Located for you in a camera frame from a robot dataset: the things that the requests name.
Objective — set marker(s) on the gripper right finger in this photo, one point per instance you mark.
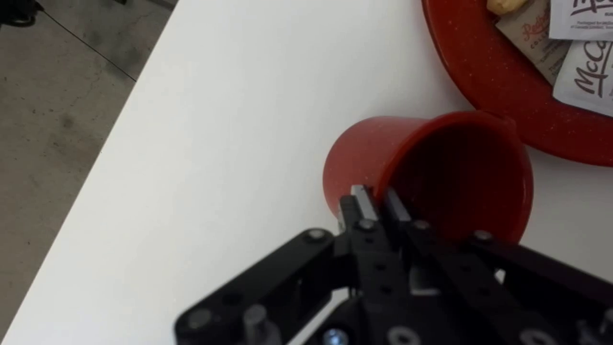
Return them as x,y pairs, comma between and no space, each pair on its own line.
479,282

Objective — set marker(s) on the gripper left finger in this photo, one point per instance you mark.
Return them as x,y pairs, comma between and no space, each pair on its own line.
287,278

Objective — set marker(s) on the red speckled cup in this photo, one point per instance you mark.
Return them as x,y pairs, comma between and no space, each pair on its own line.
364,153

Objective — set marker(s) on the red speckled plate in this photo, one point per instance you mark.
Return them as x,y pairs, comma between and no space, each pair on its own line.
479,72

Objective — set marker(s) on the white sachet large script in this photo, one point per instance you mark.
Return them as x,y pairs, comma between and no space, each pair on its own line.
591,76

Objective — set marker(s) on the brown paper sachet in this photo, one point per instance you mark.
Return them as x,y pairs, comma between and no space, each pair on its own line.
531,36

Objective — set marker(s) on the yellow food piece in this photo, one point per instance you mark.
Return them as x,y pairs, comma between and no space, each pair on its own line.
503,5

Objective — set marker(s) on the white sachet small print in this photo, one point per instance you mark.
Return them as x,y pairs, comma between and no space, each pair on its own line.
582,17

